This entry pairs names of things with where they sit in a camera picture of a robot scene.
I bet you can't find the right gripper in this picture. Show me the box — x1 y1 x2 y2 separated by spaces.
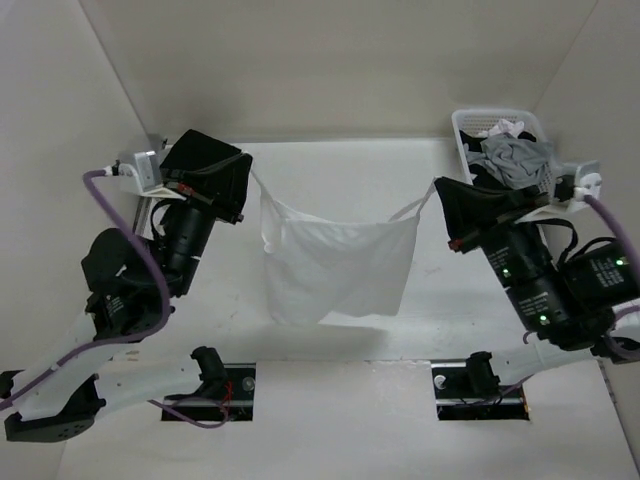
435 173 578 328

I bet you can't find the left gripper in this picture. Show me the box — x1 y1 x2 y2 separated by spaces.
162 153 260 294

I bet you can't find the white tank top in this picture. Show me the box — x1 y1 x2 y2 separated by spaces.
257 181 436 325

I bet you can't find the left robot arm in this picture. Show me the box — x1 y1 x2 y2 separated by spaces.
1 130 253 444

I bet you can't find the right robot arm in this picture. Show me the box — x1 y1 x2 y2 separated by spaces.
434 177 639 403

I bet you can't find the crumpled grey tank top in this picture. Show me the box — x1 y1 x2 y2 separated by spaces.
467 135 556 191

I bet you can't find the white plastic laundry basket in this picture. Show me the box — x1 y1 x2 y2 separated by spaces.
451 108 555 192

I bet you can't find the white garment in basket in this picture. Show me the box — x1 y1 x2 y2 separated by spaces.
487 119 525 138

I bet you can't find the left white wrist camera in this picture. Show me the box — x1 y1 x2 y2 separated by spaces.
116 150 179 199

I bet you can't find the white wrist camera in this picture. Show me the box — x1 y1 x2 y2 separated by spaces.
116 150 179 199
519 159 602 224

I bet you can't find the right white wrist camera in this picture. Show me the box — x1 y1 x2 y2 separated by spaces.
519 159 602 224

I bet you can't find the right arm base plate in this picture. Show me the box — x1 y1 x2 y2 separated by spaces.
431 361 530 421

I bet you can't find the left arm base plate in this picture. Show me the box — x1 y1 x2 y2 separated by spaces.
162 363 257 425

